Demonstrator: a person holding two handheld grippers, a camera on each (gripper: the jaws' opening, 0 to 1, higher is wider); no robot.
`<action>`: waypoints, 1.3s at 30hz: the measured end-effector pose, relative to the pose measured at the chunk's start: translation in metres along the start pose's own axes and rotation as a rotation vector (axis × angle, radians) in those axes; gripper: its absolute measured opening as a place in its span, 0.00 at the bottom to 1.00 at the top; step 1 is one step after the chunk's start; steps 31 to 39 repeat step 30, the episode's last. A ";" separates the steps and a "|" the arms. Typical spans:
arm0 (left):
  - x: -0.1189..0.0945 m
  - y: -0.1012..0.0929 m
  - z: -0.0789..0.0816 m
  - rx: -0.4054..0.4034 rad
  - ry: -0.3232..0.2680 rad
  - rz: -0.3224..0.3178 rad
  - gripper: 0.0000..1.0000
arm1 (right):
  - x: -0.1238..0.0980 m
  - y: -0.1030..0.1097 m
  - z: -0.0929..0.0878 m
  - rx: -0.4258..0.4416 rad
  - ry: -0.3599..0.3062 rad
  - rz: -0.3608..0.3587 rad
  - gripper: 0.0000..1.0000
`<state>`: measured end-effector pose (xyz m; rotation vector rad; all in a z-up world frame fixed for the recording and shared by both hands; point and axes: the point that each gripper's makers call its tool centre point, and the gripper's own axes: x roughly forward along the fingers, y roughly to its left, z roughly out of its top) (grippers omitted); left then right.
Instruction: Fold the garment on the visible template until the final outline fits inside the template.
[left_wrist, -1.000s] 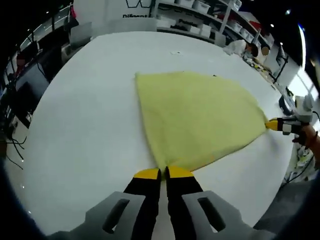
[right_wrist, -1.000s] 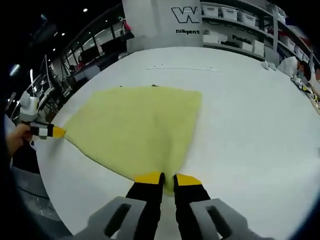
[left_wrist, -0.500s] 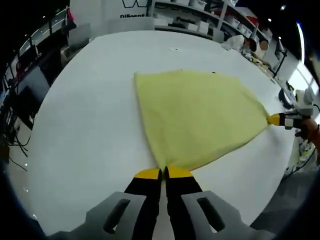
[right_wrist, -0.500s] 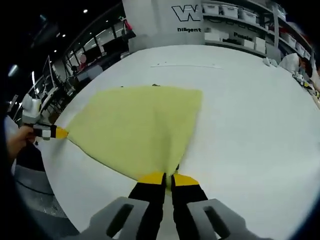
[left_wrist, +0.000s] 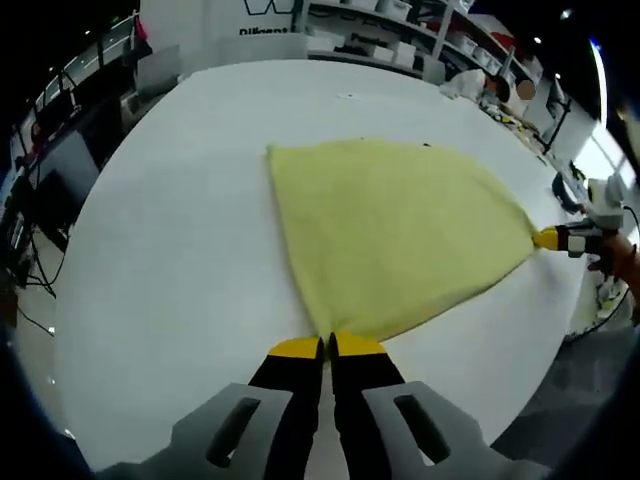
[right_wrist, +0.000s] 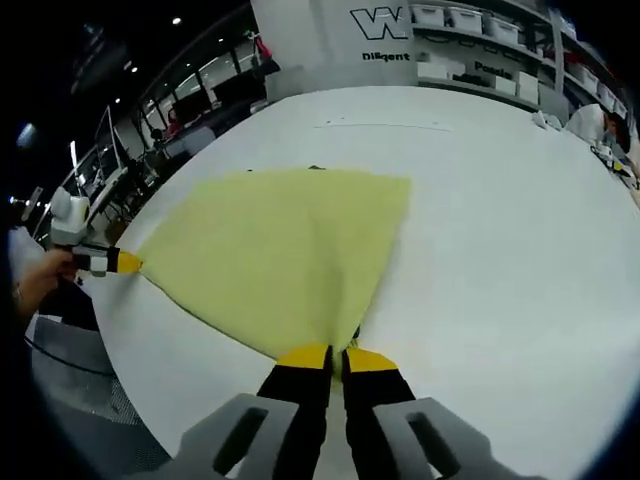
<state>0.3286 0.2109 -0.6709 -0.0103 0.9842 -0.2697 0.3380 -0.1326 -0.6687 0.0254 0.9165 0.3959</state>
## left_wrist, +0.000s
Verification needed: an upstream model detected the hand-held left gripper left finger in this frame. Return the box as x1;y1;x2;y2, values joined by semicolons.
169;335;325;480

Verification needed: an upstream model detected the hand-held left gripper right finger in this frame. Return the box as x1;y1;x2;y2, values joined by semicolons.
327;329;501;480

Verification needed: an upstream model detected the yellow blue grey garment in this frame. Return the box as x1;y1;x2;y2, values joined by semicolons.
264;137;544;349

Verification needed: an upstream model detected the person's right hand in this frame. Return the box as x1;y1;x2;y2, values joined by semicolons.
588;231;631;279

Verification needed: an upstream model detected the dark grey chair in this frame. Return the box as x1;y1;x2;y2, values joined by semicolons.
551;173;584;209

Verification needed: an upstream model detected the black monitor on stand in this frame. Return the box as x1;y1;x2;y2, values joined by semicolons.
539;73;574;154

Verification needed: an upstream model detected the pile of small table items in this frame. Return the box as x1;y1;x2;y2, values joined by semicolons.
479;97;546;151

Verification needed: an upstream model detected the row of white storage bins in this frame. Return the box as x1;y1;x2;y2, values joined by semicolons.
339;0;506;71

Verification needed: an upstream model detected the grey shelving unit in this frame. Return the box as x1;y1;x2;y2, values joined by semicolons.
304;0;546;86

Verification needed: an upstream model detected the grey padded office chair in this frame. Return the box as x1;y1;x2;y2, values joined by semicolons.
134;44;182;96

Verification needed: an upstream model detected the dark hanging bag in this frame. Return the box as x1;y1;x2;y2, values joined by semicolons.
122;12;154;64

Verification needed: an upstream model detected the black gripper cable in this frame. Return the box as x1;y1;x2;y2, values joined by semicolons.
563;287;634;344

